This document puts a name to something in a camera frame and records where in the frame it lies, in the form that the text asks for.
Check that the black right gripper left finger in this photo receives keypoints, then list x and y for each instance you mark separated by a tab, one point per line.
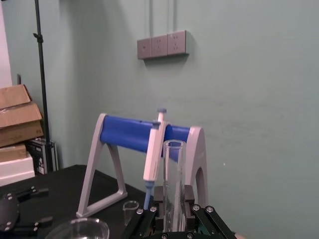
159	211

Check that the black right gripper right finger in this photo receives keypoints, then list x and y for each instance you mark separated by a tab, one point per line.
190	211

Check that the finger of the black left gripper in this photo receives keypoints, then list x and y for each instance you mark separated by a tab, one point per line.
35	191
37	222

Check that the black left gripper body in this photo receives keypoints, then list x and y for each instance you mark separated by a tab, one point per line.
7	211

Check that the clear glass test tube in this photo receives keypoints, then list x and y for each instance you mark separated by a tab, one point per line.
174	184

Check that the small clear glass beaker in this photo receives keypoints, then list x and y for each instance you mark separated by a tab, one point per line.
130	211

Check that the large clear glass beaker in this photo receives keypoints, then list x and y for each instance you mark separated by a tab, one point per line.
79	230

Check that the white box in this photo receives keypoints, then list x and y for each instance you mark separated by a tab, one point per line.
16	171

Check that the black table cloth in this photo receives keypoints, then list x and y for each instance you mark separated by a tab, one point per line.
62	189

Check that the black equipment case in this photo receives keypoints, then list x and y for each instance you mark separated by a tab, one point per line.
42	156

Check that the brown cardboard box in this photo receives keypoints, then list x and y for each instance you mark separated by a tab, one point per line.
13	97
12	152
20	124

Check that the white and blue pipette stand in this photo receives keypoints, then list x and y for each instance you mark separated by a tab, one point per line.
124	135

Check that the black tripod pole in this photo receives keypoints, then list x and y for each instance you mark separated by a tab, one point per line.
43	87

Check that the white panel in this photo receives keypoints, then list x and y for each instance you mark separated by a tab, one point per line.
4	44

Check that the grey wall socket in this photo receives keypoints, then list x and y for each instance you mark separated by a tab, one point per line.
159	45
177	42
144	48

